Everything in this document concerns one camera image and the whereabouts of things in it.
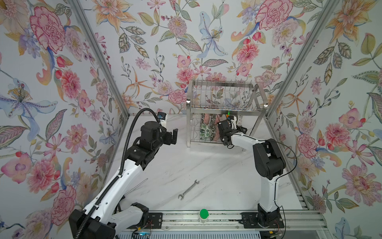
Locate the green geometric pattern bowl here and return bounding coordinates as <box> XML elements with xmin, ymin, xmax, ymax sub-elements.
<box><xmin>236</xmin><ymin>115</ymin><xmax>243</xmax><ymax>126</ymax></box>

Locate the black floral pattern bowl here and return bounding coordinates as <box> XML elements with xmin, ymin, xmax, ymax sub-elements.
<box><xmin>210</xmin><ymin>114</ymin><xmax>221</xmax><ymax>124</ymax></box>

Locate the green leaf pattern bowl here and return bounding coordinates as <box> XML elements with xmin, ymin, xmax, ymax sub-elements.
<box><xmin>200</xmin><ymin>123</ymin><xmax>212</xmax><ymax>140</ymax></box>

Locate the red pattern bowl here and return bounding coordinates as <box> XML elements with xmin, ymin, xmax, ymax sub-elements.
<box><xmin>201</xmin><ymin>114</ymin><xmax>211</xmax><ymax>125</ymax></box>

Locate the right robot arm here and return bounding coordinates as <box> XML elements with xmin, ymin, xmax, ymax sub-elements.
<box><xmin>217</xmin><ymin>115</ymin><xmax>287</xmax><ymax>229</ymax></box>

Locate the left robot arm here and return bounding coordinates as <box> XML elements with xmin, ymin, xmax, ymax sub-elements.
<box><xmin>69</xmin><ymin>108</ymin><xmax>178</xmax><ymax>239</ymax></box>

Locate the steel two-tier dish rack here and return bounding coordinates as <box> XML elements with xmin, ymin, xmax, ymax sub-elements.
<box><xmin>186</xmin><ymin>80</ymin><xmax>270</xmax><ymax>147</ymax></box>

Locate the steel open-end wrench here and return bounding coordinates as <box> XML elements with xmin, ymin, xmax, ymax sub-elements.
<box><xmin>178</xmin><ymin>180</ymin><xmax>200</xmax><ymax>200</ymax></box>

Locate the green emergency stop button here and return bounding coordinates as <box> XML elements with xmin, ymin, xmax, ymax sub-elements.
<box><xmin>199</xmin><ymin>209</ymin><xmax>210</xmax><ymax>223</ymax></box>

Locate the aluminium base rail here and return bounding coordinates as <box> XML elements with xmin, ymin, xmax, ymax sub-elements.
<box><xmin>73</xmin><ymin>210</ymin><xmax>329</xmax><ymax>232</ymax></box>

